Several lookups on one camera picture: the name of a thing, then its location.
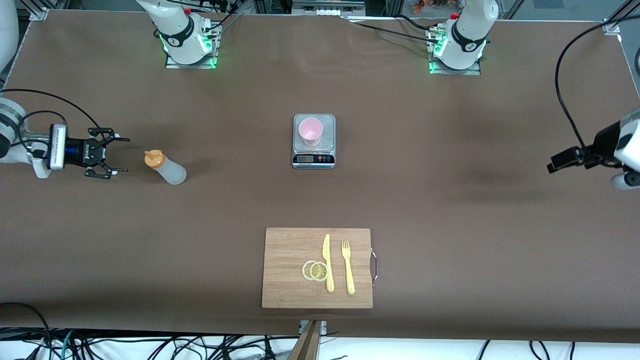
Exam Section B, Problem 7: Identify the squeeze bottle with orange cap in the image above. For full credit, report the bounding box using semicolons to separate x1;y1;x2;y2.
144;149;187;186

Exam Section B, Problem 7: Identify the pink plastic cup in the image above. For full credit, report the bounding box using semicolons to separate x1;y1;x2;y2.
298;117;324;148

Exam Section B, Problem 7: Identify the brown table cover mat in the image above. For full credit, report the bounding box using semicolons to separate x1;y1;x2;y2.
0;9;640;344

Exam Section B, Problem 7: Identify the wooden cutting board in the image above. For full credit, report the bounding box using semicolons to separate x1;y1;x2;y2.
261;227;379;309

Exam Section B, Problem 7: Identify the silver digital kitchen scale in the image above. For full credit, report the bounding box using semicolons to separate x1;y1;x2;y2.
292;113;336;170

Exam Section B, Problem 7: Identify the yellow plastic fork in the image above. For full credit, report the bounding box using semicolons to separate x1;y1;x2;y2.
341;240;356;295

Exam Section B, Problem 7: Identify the yellow plastic knife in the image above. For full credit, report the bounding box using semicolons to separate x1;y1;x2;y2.
322;233;335;293

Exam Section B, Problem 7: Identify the wooden support beam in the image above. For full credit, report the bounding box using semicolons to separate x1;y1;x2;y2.
287;320;323;360

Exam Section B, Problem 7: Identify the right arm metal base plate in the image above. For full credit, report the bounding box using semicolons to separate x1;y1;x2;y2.
165;22;221;70

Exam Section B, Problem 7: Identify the aluminium frame corner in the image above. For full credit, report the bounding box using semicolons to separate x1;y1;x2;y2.
18;0;51;22
602;0;640;36

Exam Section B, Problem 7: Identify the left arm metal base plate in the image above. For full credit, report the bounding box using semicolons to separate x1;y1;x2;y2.
429;27;482;76

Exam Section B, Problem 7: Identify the black looped floor cable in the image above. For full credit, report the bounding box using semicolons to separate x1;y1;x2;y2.
0;302;51;360

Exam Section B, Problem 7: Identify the teal cable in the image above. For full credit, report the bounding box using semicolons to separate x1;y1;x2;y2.
59;329;76;360

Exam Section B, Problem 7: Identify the black cable across mat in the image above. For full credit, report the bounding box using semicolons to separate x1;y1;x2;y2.
345;15;443;46

